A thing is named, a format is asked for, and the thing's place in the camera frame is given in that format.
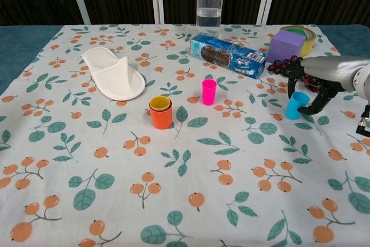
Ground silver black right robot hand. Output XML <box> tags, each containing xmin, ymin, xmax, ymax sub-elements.
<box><xmin>284</xmin><ymin>55</ymin><xmax>370</xmax><ymax>116</ymax></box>

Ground light blue plastic cup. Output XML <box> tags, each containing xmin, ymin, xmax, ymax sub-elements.
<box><xmin>284</xmin><ymin>91</ymin><xmax>310</xmax><ymax>121</ymax></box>

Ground pink plastic cup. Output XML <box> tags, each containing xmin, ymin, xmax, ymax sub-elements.
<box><xmin>201</xmin><ymin>79</ymin><xmax>217</xmax><ymax>106</ymax></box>

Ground yellow plastic cup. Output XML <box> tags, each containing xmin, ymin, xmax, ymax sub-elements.
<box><xmin>149</xmin><ymin>95</ymin><xmax>172</xmax><ymax>112</ymax></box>

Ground yellowish tape roll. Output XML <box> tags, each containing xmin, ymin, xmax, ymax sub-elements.
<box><xmin>279</xmin><ymin>25</ymin><xmax>317</xmax><ymax>57</ymax></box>

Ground purple foam cube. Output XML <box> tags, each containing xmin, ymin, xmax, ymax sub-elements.
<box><xmin>266</xmin><ymin>30</ymin><xmax>307</xmax><ymax>64</ymax></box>

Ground dark purple grape bunch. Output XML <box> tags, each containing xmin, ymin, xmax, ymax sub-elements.
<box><xmin>268</xmin><ymin>57</ymin><xmax>330</xmax><ymax>94</ymax></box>

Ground blue biscuit box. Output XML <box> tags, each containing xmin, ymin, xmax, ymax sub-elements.
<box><xmin>190</xmin><ymin>33</ymin><xmax>267</xmax><ymax>80</ymax></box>

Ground orange plastic cup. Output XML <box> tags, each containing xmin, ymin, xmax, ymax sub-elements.
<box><xmin>149</xmin><ymin>99</ymin><xmax>173</xmax><ymax>130</ymax></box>

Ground white disposable slipper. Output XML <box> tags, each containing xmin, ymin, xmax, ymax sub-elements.
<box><xmin>81</xmin><ymin>46</ymin><xmax>146</xmax><ymax>101</ymax></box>

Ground floral printed tablecloth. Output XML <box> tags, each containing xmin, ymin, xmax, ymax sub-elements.
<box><xmin>0</xmin><ymin>24</ymin><xmax>370</xmax><ymax>247</ymax></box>

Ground teal table cover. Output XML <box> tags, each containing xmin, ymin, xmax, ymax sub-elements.
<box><xmin>0</xmin><ymin>24</ymin><xmax>370</xmax><ymax>94</ymax></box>

